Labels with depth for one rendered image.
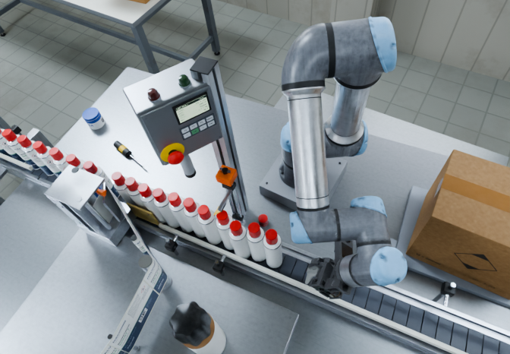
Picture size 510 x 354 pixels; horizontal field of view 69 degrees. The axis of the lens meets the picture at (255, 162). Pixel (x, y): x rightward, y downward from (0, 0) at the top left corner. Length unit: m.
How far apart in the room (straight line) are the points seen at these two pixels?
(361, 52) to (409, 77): 2.28
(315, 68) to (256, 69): 2.28
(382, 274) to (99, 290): 0.87
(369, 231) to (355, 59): 0.37
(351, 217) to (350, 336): 0.46
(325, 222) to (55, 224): 1.05
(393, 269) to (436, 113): 2.12
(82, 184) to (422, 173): 1.15
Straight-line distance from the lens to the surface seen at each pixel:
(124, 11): 2.51
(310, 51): 0.80
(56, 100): 3.41
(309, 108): 0.80
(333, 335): 1.20
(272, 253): 1.07
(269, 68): 3.06
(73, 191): 1.18
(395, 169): 1.46
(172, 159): 0.87
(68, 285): 1.37
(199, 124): 0.87
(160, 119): 0.81
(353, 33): 0.82
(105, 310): 1.29
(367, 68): 0.83
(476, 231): 1.08
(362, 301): 1.18
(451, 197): 1.10
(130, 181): 1.19
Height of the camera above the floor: 2.01
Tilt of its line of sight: 55 degrees down
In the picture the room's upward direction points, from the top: 9 degrees counter-clockwise
